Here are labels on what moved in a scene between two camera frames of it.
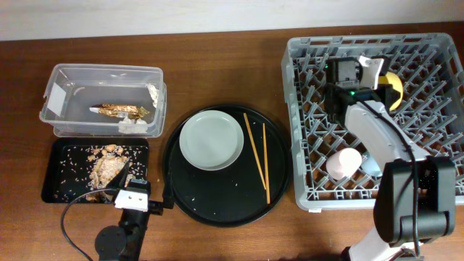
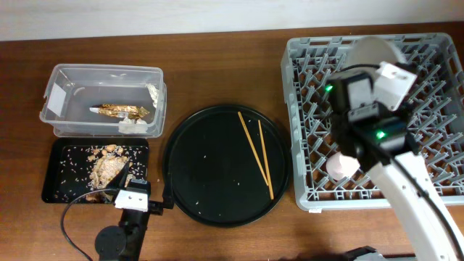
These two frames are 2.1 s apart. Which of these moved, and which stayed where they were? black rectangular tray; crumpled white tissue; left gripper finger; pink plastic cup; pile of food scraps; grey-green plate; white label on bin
Moved: grey-green plate
Stayed: black rectangular tray; pile of food scraps; pink plastic cup; crumpled white tissue; white label on bin; left gripper finger
